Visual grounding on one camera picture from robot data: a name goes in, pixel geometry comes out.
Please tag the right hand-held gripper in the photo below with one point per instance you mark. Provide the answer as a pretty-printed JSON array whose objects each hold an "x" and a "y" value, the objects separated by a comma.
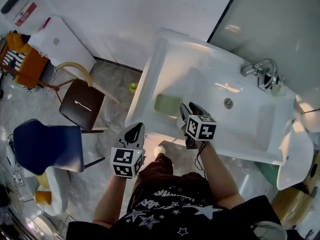
[{"x": 200, "y": 129}]

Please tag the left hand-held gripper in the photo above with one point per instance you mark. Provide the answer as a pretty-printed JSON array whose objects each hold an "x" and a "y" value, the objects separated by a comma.
[{"x": 122, "y": 157}]

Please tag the green sponge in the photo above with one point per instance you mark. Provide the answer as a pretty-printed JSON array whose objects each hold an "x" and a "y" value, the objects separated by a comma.
[{"x": 166, "y": 104}]

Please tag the person's right forearm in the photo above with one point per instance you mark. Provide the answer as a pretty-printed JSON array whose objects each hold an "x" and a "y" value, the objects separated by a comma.
[{"x": 217, "y": 171}]

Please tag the person's left forearm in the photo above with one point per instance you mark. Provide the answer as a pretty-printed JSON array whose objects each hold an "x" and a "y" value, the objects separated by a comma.
[{"x": 110, "y": 201}]

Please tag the black soap dispenser bottle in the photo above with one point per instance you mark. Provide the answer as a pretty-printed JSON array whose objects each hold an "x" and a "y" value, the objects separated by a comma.
[{"x": 267, "y": 80}]

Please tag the person's white shoe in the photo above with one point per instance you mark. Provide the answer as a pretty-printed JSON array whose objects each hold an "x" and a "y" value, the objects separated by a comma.
[{"x": 160, "y": 151}]

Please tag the person's brown shorts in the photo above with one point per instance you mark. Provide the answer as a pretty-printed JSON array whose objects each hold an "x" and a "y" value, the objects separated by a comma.
[{"x": 155, "y": 169}]

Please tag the white sink basin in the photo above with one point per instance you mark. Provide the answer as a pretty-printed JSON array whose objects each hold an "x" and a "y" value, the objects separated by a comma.
[{"x": 190, "y": 66}]

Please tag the yellow green bottle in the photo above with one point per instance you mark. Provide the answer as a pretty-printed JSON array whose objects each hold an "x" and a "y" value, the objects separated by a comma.
[{"x": 133, "y": 87}]

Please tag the brown seat chair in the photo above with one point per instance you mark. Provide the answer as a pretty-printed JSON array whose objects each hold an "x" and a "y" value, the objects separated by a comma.
[{"x": 82, "y": 104}]

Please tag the chrome faucet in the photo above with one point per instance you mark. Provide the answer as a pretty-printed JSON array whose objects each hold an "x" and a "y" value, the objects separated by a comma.
[{"x": 260, "y": 65}]

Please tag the blue chair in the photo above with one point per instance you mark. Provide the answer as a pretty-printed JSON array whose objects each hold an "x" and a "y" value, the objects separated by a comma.
[{"x": 47, "y": 144}]

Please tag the clear toothbrush cup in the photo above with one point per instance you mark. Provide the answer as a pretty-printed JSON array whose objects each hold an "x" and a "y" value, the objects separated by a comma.
[{"x": 277, "y": 90}]

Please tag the green bin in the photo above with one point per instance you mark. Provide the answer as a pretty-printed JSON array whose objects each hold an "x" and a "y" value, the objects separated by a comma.
[{"x": 267, "y": 174}]

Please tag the person's black star T-shirt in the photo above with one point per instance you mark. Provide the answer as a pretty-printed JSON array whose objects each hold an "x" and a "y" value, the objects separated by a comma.
[{"x": 187, "y": 221}]

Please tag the pale yellow cushion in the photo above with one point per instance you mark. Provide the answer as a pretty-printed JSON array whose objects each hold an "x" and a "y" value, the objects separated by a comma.
[{"x": 42, "y": 180}]

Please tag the white cabinet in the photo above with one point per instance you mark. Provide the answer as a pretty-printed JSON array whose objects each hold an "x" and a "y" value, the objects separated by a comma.
[{"x": 70, "y": 49}]

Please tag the orange yellow cushion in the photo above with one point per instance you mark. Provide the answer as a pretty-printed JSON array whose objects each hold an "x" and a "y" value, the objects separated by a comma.
[{"x": 43, "y": 197}]

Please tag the white toilet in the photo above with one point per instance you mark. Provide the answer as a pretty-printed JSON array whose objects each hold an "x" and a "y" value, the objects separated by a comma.
[{"x": 295, "y": 159}]

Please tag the wooden coat rack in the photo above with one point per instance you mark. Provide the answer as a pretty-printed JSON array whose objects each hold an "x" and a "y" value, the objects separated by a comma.
[{"x": 30, "y": 77}]

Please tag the frosted glass panel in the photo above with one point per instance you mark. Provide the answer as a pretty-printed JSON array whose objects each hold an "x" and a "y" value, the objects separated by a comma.
[{"x": 270, "y": 21}]

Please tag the orange sofa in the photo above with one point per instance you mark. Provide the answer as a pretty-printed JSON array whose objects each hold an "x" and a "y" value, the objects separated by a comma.
[{"x": 32, "y": 66}]

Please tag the white power strip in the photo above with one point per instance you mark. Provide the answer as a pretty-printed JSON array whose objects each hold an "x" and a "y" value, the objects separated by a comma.
[{"x": 17, "y": 176}]

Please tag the white floor device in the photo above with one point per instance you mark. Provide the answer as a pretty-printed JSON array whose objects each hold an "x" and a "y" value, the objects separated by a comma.
[{"x": 10, "y": 154}]

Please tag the cardboard box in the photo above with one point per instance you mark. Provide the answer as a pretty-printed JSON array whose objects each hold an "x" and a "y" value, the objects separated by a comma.
[{"x": 292, "y": 204}]

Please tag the black white striped pillow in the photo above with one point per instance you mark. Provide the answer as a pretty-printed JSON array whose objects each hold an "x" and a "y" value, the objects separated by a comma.
[{"x": 13, "y": 59}]

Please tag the red white wall sign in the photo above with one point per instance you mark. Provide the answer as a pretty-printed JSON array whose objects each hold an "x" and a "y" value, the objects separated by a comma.
[{"x": 25, "y": 12}]

